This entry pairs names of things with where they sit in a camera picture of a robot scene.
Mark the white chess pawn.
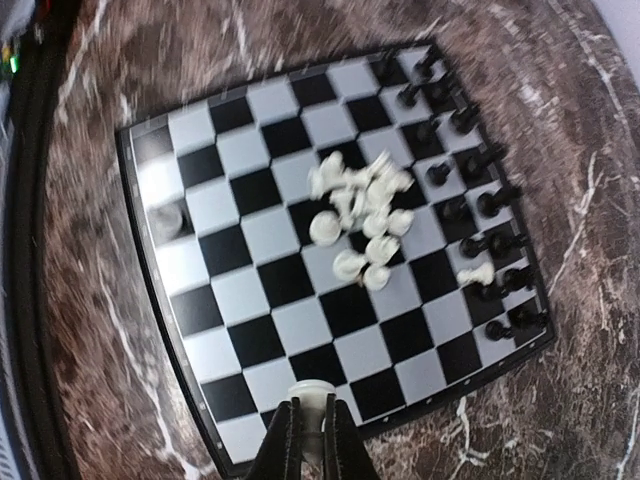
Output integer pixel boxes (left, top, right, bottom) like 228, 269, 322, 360
149, 202, 187, 243

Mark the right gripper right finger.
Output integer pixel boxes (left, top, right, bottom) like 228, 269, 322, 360
323, 394, 380, 480

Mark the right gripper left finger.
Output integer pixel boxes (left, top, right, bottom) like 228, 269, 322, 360
244, 397, 303, 480

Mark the white chess king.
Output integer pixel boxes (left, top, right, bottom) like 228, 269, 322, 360
288, 379, 336, 464

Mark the black grey chessboard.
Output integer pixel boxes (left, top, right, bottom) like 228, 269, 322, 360
116, 39, 555, 479

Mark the white chess piece pile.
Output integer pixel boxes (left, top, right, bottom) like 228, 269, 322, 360
307, 150, 415, 291

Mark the lone white piece among black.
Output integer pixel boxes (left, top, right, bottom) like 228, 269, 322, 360
456, 262, 495, 287

